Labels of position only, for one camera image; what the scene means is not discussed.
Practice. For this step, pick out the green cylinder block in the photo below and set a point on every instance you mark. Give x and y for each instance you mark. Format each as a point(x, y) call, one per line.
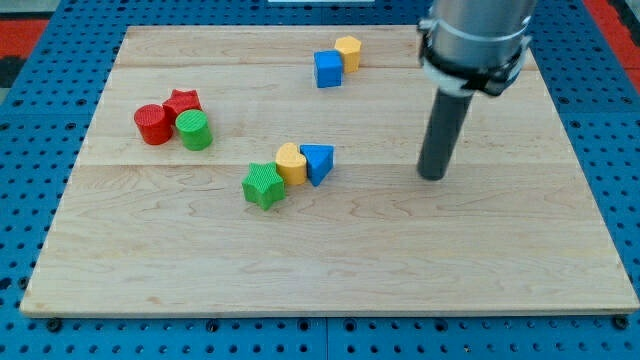
point(193, 129)

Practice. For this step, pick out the green star block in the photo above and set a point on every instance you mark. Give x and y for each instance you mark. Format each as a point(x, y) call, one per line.
point(263, 185)

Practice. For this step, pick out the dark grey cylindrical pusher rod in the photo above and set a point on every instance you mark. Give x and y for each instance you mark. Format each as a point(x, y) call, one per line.
point(442, 132)

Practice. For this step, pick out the yellow heart block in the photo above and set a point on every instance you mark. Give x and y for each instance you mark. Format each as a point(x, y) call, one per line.
point(291, 164)

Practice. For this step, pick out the light wooden board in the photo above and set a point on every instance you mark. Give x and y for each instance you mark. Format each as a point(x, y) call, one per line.
point(160, 231)

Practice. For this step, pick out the red star block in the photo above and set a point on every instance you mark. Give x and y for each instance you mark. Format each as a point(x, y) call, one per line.
point(179, 102)

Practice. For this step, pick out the blue triangle block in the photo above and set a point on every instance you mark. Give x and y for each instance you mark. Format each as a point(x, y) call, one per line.
point(320, 160)

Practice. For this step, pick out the yellow hexagon block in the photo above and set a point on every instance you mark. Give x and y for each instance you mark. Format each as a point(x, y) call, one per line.
point(349, 49)

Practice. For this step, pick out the blue cube block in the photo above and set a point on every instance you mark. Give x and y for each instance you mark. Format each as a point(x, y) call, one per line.
point(328, 68)

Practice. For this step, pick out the red cylinder block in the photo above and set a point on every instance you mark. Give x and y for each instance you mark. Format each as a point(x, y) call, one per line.
point(152, 124)

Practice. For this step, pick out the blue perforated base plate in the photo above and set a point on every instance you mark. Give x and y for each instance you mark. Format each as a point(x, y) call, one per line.
point(45, 116)

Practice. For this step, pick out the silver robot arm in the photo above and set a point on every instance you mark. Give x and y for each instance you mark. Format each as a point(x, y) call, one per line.
point(467, 46)

